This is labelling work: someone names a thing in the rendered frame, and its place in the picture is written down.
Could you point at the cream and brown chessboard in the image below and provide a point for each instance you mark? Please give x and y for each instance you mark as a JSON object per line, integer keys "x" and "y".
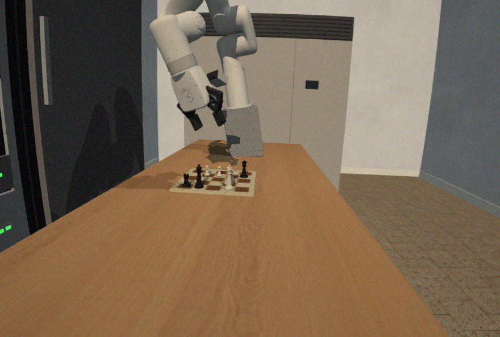
{"x": 215, "y": 185}

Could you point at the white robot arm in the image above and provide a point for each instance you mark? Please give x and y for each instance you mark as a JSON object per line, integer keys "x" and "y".
{"x": 178, "y": 22}

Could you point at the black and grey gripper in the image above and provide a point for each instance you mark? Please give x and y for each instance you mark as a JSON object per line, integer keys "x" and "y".
{"x": 194, "y": 91}

